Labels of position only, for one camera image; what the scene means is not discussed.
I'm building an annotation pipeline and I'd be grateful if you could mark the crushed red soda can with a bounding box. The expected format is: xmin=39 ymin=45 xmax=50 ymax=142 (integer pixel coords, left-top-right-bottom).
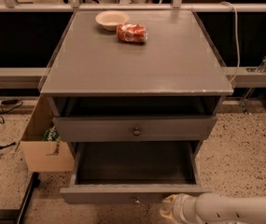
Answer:
xmin=117 ymin=23 xmax=147 ymax=44

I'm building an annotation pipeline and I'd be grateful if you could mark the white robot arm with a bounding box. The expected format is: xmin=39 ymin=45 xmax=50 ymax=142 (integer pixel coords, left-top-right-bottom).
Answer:
xmin=160 ymin=193 xmax=266 ymax=224

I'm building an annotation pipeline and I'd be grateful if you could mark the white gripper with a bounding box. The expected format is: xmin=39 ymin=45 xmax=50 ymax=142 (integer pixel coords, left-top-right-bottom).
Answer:
xmin=160 ymin=194 xmax=197 ymax=224

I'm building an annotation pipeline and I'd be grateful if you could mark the grey top drawer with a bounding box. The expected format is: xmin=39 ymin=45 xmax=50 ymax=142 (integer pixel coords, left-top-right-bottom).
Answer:
xmin=53 ymin=116 xmax=217 ymax=142

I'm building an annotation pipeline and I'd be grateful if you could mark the cardboard box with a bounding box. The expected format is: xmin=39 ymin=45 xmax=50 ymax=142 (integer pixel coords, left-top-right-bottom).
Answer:
xmin=21 ymin=97 xmax=74 ymax=172

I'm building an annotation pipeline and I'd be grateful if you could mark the metal diagonal brace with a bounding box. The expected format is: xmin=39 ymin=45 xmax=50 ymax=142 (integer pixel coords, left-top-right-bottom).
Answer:
xmin=236 ymin=57 xmax=266 ymax=114

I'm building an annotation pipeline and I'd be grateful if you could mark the black metal floor frame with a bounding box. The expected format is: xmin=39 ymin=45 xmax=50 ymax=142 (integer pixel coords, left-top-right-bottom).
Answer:
xmin=0 ymin=172 xmax=40 ymax=224

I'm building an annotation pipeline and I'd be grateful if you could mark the grey drawer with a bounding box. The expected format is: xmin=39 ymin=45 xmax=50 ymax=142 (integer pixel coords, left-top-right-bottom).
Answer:
xmin=60 ymin=142 xmax=208 ymax=204
xmin=53 ymin=116 xmax=217 ymax=142

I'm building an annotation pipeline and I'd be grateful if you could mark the green snack bag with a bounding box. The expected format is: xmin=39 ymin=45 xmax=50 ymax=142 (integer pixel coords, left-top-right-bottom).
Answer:
xmin=43 ymin=127 xmax=61 ymax=142

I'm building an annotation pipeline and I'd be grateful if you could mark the grey hanging cable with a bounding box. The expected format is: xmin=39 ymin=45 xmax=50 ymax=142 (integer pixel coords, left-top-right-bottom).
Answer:
xmin=220 ymin=1 xmax=241 ymax=85

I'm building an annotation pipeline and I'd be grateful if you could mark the grey wooden drawer cabinet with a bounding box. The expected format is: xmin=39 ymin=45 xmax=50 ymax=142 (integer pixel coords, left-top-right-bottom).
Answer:
xmin=38 ymin=9 xmax=235 ymax=144

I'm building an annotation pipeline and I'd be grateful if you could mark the beige paper bowl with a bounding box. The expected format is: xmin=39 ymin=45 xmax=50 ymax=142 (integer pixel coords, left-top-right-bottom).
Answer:
xmin=95 ymin=10 xmax=129 ymax=32

